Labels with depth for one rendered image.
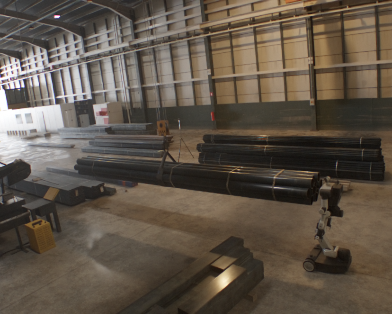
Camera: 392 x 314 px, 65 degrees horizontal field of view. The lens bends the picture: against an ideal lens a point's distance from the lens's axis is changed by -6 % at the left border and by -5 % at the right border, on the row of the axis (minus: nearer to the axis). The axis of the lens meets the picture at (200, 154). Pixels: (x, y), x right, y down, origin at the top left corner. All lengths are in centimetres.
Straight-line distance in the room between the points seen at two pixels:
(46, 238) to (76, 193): 266
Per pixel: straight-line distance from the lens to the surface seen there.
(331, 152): 969
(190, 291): 457
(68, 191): 971
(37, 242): 743
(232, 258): 495
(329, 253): 547
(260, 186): 536
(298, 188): 513
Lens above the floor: 306
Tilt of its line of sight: 13 degrees down
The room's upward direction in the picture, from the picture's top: 6 degrees counter-clockwise
